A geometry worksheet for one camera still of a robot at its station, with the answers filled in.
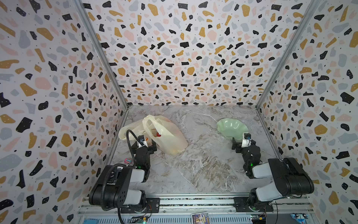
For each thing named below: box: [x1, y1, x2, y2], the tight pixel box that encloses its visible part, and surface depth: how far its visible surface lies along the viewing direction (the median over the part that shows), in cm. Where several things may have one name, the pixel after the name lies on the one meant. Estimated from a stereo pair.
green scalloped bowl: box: [216, 118, 249, 141], surface depth 108 cm
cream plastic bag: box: [118, 114, 188, 156], surface depth 77 cm
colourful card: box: [191, 211, 211, 224], surface depth 70 cm
